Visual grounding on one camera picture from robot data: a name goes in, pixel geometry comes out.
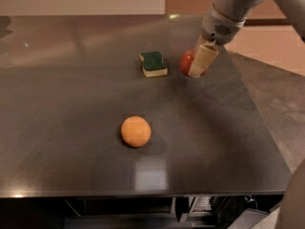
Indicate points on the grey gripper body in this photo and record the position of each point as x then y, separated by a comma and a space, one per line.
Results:
218, 30

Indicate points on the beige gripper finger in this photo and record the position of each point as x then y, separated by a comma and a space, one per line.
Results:
200, 41
204, 56

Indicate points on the red apple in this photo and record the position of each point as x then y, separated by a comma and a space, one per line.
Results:
186, 62

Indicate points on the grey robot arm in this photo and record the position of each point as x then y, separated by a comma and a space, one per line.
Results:
294, 10

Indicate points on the green yellow sponge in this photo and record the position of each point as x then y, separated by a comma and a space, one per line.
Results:
153, 64

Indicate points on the orange fruit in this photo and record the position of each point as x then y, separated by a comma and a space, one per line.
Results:
136, 131

